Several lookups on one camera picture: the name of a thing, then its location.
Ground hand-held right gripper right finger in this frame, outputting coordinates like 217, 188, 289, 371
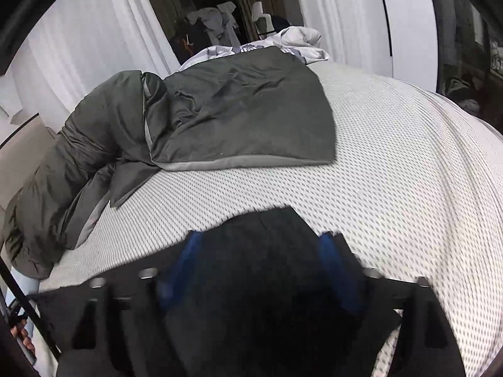
316, 230, 468, 377

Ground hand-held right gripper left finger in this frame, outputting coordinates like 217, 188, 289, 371
29, 230, 205, 377

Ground black pants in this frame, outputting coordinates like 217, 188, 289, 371
157, 206, 401, 377

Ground person's left hand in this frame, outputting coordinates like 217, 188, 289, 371
10, 316, 37, 359

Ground light blue pillow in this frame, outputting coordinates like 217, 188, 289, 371
10, 269, 40, 295

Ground white textured mattress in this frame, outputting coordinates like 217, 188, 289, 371
39, 63, 503, 377

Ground beige headboard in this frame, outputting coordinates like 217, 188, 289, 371
0, 114, 59, 213

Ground dark grey duvet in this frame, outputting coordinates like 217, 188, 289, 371
2, 45, 336, 279

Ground white printed blanket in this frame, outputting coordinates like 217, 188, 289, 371
179, 25, 331, 73

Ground grey clothes pile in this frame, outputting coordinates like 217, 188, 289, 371
186, 2, 240, 46

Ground white curtain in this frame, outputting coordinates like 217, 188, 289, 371
8, 0, 181, 134
289, 0, 394, 79

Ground white chair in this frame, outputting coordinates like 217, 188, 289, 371
251, 2, 274, 40

